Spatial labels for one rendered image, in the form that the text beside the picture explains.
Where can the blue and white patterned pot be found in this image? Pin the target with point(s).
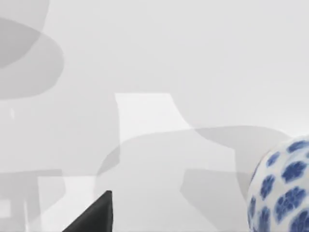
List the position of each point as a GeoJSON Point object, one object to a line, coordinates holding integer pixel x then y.
{"type": "Point", "coordinates": [282, 191]}

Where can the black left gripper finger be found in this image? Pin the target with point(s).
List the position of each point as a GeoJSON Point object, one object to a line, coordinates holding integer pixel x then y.
{"type": "Point", "coordinates": [99, 215]}

